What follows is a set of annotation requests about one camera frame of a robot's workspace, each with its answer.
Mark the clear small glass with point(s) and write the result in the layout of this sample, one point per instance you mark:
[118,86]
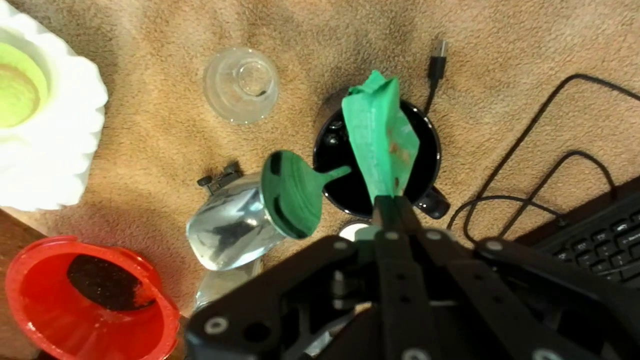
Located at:
[241,85]

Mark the tan towel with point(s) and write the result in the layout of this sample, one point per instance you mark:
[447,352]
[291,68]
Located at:
[535,102]

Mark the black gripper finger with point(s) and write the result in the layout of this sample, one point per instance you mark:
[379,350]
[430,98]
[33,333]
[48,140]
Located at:
[400,284]

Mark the black keyboard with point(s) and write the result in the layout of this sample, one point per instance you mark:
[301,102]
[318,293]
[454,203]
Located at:
[601,234]

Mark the black cup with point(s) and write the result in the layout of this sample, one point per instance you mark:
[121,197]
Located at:
[348,192]

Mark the white scalloped plate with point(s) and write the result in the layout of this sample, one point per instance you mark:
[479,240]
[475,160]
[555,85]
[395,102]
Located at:
[45,160]

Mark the red bowl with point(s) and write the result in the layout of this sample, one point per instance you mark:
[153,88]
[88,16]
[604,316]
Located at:
[80,301]

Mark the green tape piece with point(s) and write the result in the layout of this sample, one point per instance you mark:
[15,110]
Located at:
[380,135]

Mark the small pill bottle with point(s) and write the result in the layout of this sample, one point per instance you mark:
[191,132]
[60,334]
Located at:
[247,215]

